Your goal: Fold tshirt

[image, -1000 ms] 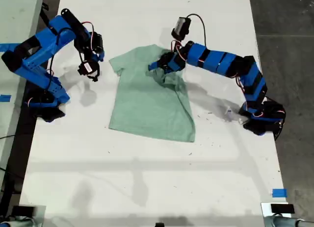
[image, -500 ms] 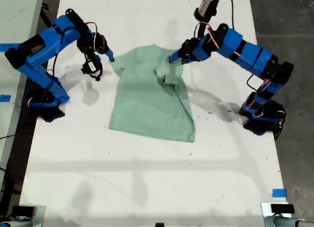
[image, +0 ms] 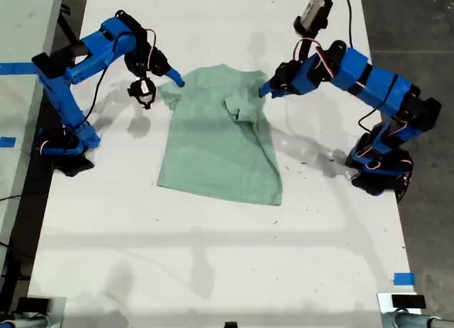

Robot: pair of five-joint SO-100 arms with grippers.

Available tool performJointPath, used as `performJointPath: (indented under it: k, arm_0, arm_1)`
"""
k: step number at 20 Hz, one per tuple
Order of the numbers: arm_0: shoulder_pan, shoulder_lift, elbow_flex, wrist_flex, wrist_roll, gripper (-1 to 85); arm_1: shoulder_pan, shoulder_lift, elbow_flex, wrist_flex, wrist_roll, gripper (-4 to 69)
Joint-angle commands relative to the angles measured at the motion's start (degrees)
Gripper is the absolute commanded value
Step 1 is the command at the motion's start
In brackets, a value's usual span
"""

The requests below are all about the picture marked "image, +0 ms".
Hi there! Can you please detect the grey metal plate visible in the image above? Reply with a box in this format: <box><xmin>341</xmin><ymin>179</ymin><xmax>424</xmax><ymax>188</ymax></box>
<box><xmin>13</xmin><ymin>296</ymin><xmax>67</xmax><ymax>328</ymax></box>

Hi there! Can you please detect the white metal plate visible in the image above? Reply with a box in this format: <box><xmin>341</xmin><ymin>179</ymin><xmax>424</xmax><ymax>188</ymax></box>
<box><xmin>377</xmin><ymin>292</ymin><xmax>423</xmax><ymax>317</ymax></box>

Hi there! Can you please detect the grey metal tube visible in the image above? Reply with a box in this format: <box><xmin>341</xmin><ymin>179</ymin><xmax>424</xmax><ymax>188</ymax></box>
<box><xmin>381</xmin><ymin>310</ymin><xmax>454</xmax><ymax>328</ymax></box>
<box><xmin>0</xmin><ymin>315</ymin><xmax>50</xmax><ymax>328</ymax></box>

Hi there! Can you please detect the pale green T-shirt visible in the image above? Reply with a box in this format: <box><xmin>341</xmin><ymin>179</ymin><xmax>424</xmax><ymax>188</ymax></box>
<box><xmin>155</xmin><ymin>63</ymin><xmax>284</xmax><ymax>207</ymax></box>

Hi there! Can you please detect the blue tape rectangle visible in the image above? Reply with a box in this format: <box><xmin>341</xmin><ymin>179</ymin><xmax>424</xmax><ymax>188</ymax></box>
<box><xmin>393</xmin><ymin>272</ymin><xmax>416</xmax><ymax>286</ymax></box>

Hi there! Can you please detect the long blue tape strip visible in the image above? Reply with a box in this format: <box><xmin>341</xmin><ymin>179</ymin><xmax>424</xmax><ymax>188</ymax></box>
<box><xmin>0</xmin><ymin>62</ymin><xmax>36</xmax><ymax>75</ymax></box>

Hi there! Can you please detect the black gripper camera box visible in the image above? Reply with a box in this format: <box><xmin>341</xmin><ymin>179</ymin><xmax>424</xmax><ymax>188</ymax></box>
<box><xmin>293</xmin><ymin>0</ymin><xmax>334</xmax><ymax>36</ymax></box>
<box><xmin>127</xmin><ymin>77</ymin><xmax>157</xmax><ymax>111</ymax></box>

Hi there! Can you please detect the small black box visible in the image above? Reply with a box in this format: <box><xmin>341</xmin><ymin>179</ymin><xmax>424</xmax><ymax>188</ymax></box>
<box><xmin>16</xmin><ymin>297</ymin><xmax>50</xmax><ymax>313</ymax></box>
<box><xmin>391</xmin><ymin>294</ymin><xmax>426</xmax><ymax>308</ymax></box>

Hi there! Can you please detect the black camera cable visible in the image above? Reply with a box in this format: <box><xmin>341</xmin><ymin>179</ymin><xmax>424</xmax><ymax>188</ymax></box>
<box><xmin>83</xmin><ymin>56</ymin><xmax>118</xmax><ymax>121</ymax></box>
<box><xmin>324</xmin><ymin>0</ymin><xmax>355</xmax><ymax>48</ymax></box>

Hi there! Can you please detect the pale grey side table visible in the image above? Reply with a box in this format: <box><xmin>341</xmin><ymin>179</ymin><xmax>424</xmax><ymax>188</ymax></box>
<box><xmin>0</xmin><ymin>0</ymin><xmax>66</xmax><ymax>244</ymax></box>

